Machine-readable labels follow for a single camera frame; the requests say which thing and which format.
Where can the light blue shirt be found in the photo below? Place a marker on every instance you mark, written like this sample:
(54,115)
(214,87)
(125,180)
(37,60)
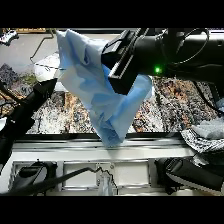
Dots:
(86,83)

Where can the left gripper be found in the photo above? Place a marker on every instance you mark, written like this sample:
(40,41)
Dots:
(45,89)

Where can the grey clothes hanger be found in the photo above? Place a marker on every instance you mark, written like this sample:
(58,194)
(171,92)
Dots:
(36,50)

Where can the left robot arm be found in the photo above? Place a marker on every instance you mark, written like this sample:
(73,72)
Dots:
(20,116)

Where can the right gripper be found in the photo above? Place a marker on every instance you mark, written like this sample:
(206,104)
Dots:
(121,63)

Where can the silver frame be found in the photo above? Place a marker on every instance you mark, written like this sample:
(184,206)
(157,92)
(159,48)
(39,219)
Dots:
(140,151)

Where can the grey garment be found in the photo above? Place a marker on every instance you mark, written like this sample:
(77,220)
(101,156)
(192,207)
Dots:
(210,128)

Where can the black and white checked garment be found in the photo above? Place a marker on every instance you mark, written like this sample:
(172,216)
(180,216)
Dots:
(200,145)

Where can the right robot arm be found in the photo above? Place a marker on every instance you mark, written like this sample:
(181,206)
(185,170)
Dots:
(190,50)

